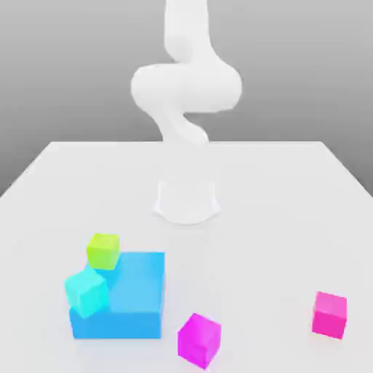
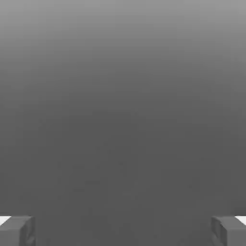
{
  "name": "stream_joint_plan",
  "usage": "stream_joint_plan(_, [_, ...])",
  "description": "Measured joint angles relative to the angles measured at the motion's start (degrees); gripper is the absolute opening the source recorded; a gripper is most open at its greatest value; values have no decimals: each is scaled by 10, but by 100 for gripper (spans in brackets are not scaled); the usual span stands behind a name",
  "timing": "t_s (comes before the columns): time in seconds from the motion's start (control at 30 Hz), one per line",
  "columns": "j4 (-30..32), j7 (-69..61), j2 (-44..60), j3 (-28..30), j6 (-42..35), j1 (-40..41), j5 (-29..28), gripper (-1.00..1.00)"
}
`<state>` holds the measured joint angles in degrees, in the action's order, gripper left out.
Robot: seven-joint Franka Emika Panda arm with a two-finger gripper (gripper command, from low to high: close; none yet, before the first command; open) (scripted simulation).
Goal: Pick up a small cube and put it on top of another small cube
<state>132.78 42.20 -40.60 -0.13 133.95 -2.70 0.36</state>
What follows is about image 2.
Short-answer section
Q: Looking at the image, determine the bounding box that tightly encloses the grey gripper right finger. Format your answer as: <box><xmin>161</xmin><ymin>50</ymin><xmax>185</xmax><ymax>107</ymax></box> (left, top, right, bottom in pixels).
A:
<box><xmin>210</xmin><ymin>215</ymin><xmax>246</xmax><ymax>246</ymax></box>

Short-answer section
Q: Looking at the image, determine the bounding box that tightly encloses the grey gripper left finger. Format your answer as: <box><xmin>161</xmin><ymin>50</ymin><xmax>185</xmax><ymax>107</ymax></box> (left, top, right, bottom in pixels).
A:
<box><xmin>0</xmin><ymin>215</ymin><xmax>37</xmax><ymax>246</ymax></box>

